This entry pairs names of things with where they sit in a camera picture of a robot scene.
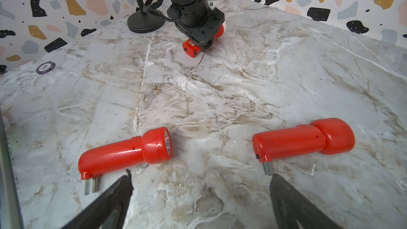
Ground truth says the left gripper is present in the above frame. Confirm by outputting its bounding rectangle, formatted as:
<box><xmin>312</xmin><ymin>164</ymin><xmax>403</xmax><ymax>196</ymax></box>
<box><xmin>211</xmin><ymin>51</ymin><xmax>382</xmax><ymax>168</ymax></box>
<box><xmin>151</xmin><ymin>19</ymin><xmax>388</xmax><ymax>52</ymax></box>
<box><xmin>144</xmin><ymin>0</ymin><xmax>226</xmax><ymax>50</ymax></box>

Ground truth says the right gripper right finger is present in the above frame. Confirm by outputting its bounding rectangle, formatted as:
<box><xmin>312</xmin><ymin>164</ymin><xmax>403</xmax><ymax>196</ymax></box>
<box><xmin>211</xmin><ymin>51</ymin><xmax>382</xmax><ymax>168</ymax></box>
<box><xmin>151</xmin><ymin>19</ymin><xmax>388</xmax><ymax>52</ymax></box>
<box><xmin>270</xmin><ymin>174</ymin><xmax>340</xmax><ymax>229</ymax></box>

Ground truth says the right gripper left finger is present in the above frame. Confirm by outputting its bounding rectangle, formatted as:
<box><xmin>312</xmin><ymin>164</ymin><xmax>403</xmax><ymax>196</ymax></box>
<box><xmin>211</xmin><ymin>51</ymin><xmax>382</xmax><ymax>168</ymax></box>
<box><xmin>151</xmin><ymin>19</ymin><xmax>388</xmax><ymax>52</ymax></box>
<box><xmin>63</xmin><ymin>169</ymin><xmax>134</xmax><ymax>229</ymax></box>

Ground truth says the red flashlight white rim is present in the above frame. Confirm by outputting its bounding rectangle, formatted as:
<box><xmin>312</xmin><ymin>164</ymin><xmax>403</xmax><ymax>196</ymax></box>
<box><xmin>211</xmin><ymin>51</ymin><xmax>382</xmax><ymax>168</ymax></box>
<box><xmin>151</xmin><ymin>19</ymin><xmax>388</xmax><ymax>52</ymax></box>
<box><xmin>182</xmin><ymin>22</ymin><xmax>226</xmax><ymax>58</ymax></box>

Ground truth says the microphone stand green head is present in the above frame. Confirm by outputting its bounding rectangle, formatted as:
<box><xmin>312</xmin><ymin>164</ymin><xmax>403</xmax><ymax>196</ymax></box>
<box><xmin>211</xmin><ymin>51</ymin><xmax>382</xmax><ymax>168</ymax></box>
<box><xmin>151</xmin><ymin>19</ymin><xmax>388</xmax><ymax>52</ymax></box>
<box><xmin>127</xmin><ymin>0</ymin><xmax>165</xmax><ymax>34</ymax></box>

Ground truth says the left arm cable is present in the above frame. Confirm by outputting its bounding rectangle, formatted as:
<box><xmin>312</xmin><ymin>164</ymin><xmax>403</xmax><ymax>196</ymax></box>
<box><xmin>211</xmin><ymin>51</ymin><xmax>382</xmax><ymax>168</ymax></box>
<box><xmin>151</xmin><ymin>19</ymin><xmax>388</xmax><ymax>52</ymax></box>
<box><xmin>142</xmin><ymin>0</ymin><xmax>179</xmax><ymax>23</ymax></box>

